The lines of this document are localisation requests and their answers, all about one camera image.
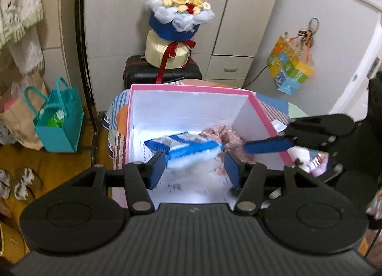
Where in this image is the colourful gift bag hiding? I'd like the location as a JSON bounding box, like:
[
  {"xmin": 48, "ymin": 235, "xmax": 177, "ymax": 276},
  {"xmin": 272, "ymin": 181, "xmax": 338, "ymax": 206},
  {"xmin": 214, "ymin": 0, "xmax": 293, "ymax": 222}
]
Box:
[{"xmin": 266, "ymin": 32, "xmax": 315, "ymax": 96}]

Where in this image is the cream hanging garment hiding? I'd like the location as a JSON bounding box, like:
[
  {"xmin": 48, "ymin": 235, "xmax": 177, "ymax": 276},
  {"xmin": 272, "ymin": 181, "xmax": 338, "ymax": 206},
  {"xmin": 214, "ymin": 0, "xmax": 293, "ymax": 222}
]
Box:
[{"xmin": 8, "ymin": 21, "xmax": 46, "ymax": 74}]

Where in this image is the orange key strap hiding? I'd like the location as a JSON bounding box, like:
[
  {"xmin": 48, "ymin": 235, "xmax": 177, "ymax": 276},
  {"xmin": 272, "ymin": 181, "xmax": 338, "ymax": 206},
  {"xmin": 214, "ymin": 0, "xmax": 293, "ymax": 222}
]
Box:
[{"xmin": 298, "ymin": 17, "xmax": 320, "ymax": 48}]

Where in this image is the black clothes rack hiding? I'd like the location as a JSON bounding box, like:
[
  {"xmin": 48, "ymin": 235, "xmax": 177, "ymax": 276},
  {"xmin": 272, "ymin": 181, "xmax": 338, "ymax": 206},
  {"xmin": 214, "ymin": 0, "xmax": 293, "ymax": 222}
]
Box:
[{"xmin": 74, "ymin": 0, "xmax": 102, "ymax": 149}]

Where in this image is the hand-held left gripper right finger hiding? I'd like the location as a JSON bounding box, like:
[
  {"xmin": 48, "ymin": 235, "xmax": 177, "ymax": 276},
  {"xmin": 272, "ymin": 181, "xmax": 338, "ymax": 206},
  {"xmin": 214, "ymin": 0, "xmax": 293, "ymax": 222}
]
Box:
[{"xmin": 224, "ymin": 153, "xmax": 314, "ymax": 216}]

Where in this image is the pink cardboard box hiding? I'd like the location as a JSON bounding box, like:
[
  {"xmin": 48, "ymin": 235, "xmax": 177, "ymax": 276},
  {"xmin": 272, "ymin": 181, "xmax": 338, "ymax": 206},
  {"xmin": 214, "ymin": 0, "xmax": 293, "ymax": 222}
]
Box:
[{"xmin": 125, "ymin": 83, "xmax": 294, "ymax": 209}]

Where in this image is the teal tote bag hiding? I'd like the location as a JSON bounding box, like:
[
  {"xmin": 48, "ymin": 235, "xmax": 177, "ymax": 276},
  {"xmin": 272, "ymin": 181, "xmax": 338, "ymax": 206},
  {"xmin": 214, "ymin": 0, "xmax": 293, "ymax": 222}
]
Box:
[{"xmin": 24, "ymin": 77, "xmax": 85, "ymax": 154}]

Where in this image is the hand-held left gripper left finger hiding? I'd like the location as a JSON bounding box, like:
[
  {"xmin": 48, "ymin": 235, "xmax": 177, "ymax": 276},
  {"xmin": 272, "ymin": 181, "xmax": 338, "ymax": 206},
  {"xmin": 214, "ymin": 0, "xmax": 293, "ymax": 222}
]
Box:
[{"xmin": 72, "ymin": 151, "xmax": 166, "ymax": 216}]

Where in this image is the blue white snack packet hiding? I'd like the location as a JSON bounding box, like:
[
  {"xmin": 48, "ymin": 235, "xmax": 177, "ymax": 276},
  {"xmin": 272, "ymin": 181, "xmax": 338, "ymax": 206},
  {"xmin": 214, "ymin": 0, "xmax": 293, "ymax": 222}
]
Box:
[{"xmin": 144, "ymin": 133, "xmax": 227, "ymax": 170}]

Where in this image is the yellow rose bouquet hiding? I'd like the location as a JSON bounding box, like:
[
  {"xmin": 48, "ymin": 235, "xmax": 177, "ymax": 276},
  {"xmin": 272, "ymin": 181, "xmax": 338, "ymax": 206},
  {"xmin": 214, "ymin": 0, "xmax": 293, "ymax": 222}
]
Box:
[{"xmin": 145, "ymin": 0, "xmax": 216, "ymax": 85}]

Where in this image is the beige wardrobe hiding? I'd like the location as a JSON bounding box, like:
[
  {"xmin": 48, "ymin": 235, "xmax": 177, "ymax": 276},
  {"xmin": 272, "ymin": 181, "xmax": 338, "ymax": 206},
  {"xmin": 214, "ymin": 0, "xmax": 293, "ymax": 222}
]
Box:
[{"xmin": 84, "ymin": 0, "xmax": 287, "ymax": 82}]

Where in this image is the brown paper bag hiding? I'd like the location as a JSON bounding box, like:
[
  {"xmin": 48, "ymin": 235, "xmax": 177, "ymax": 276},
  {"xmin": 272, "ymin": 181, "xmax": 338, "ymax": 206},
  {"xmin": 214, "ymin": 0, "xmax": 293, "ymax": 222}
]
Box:
[{"xmin": 0, "ymin": 71, "xmax": 49, "ymax": 150}]

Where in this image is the black cable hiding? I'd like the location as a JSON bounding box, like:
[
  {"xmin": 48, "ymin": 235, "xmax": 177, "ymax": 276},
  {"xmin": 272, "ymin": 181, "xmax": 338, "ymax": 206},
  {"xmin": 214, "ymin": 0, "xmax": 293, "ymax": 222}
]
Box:
[{"xmin": 241, "ymin": 64, "xmax": 270, "ymax": 89}]

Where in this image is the green bottle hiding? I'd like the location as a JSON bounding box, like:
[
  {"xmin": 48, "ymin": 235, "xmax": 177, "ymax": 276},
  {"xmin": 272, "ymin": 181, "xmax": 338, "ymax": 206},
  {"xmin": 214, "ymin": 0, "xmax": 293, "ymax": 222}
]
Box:
[{"xmin": 44, "ymin": 109, "xmax": 65, "ymax": 128}]

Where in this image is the black suitcase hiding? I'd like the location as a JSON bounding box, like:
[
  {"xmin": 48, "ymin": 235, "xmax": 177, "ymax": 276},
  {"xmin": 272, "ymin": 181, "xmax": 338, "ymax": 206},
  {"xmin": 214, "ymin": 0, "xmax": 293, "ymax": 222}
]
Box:
[{"xmin": 123, "ymin": 55, "xmax": 203, "ymax": 90}]

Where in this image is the pink floral cloth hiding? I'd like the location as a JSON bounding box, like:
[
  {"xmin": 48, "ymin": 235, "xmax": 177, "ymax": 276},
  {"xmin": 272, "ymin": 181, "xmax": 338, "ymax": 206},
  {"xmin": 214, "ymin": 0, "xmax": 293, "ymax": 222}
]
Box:
[{"xmin": 199, "ymin": 125, "xmax": 257, "ymax": 175}]

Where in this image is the white door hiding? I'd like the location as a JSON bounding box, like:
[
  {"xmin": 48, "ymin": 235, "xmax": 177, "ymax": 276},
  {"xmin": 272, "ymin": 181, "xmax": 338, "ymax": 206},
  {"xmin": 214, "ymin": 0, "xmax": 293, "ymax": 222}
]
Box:
[{"xmin": 327, "ymin": 15, "xmax": 382, "ymax": 123}]

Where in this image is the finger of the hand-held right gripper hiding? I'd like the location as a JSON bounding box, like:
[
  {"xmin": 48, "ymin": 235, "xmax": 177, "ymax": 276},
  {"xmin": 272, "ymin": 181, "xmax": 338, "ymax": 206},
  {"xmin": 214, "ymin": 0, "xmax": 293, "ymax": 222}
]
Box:
[
  {"xmin": 322, "ymin": 156, "xmax": 347, "ymax": 184},
  {"xmin": 244, "ymin": 114, "xmax": 355, "ymax": 155}
]

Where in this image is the cream round box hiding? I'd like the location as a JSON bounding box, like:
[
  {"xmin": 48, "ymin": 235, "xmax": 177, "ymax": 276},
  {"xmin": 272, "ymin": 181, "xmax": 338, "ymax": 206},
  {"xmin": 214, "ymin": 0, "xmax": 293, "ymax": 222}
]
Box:
[{"xmin": 145, "ymin": 30, "xmax": 191, "ymax": 69}]

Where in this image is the white gauzy cloth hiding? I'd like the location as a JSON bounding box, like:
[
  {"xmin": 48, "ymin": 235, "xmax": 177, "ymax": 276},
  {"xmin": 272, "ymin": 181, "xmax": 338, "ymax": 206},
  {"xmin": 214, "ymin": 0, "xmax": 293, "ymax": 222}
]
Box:
[{"xmin": 169, "ymin": 151, "xmax": 229, "ymax": 182}]

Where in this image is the pink white small packet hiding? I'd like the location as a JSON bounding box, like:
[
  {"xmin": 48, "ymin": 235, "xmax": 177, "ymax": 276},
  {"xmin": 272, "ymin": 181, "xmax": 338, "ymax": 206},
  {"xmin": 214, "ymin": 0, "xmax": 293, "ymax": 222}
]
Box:
[{"xmin": 287, "ymin": 145, "xmax": 330, "ymax": 177}]

